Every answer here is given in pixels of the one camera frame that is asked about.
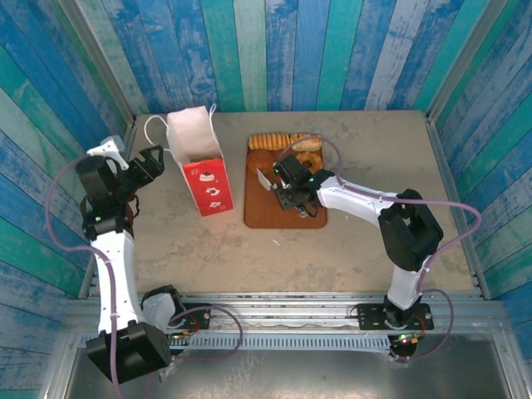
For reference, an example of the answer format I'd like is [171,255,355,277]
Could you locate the brown tray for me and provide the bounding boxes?
[244,132,328,230]

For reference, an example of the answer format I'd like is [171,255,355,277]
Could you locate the topped fake bread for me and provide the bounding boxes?
[289,132,323,153]

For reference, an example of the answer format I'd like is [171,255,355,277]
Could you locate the metal tongs with white tips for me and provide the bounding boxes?
[256,168,311,219]

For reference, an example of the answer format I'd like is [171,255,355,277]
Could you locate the round brown fake bun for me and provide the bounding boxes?
[246,149,275,176]

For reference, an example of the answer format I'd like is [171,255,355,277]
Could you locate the red white paper bag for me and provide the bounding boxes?
[143,103,234,218]

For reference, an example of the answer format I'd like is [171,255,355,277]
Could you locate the long braided fake bread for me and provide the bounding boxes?
[248,132,292,151]

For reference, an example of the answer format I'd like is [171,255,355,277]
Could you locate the small electronics board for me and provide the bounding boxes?
[165,330,196,346]
[390,332,425,346]

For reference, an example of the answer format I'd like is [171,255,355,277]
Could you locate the steel bench plate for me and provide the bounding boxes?
[62,347,515,399]

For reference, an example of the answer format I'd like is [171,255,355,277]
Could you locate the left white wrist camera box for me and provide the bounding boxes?
[86,135,131,171]

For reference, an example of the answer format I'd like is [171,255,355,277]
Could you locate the aluminium mounting rail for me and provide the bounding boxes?
[66,290,506,333]

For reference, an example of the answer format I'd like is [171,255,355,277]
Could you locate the aluminium frame post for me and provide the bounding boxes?
[57,0,138,128]
[426,0,510,121]

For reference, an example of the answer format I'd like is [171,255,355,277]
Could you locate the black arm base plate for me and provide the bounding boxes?
[356,302,434,332]
[165,303,212,332]

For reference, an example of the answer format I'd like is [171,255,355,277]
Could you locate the grey slotted cable duct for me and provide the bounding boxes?
[78,334,394,352]

